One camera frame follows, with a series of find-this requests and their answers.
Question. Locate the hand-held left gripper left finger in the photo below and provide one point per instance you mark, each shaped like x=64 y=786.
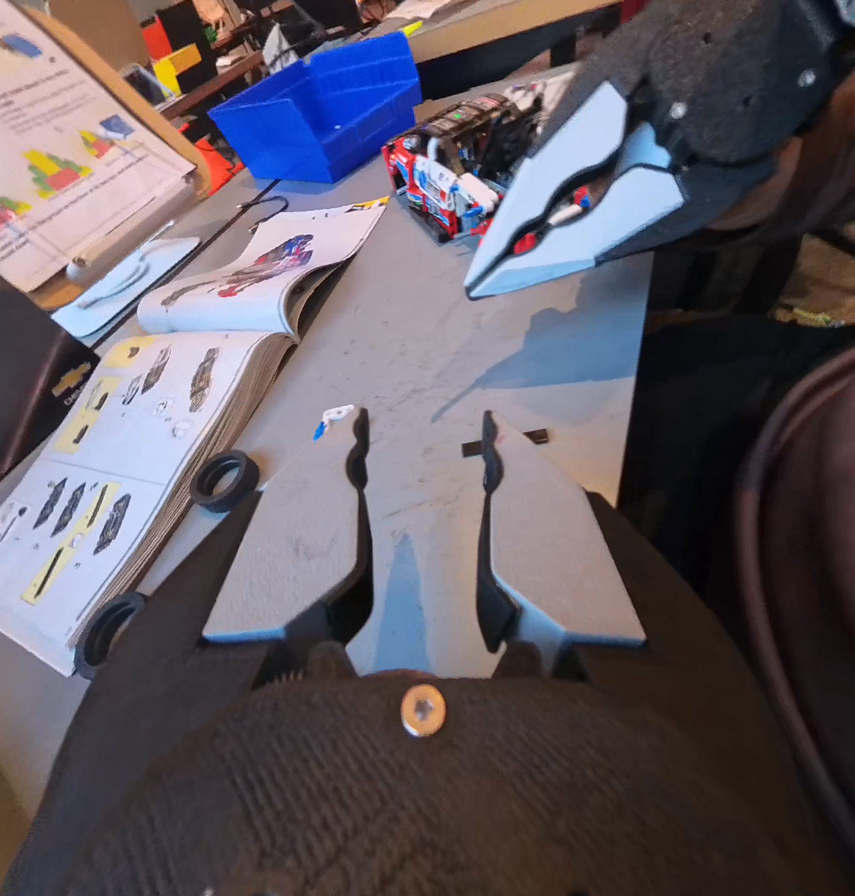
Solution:
x=294 y=553

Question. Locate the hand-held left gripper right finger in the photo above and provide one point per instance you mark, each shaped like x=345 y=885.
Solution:
x=560 y=553

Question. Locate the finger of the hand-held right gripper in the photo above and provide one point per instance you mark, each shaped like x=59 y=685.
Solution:
x=630 y=210
x=560 y=154

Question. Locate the person's right forearm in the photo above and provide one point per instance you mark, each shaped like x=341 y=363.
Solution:
x=833 y=161

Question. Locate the grey desk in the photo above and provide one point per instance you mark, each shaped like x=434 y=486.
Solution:
x=413 y=336

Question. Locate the black rubber toy tyre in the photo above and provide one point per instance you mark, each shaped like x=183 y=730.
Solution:
x=95 y=647
x=221 y=490

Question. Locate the toy brick race car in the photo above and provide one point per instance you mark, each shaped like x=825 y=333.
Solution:
x=441 y=175

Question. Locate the grey work table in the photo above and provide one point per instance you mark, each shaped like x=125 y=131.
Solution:
x=497 y=28

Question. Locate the instruction booklet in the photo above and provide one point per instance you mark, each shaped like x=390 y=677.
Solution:
x=154 y=434

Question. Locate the person's dark trousers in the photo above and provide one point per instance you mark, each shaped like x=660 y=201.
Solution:
x=693 y=420

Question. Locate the blue plastic bin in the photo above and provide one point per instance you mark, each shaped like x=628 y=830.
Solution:
x=315 y=126

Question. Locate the black toy car set box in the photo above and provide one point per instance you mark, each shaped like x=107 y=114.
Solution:
x=21 y=392

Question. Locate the white curved object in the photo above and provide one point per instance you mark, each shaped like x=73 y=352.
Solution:
x=119 y=280

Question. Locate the orange plastic object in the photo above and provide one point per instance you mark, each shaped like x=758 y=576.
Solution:
x=214 y=161

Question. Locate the yellow black storage box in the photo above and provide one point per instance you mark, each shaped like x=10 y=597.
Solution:
x=182 y=49

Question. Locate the printed sheet in acrylic stand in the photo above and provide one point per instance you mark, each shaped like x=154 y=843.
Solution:
x=63 y=140

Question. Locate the white brick frame piece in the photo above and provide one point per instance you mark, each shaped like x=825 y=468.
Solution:
x=338 y=413

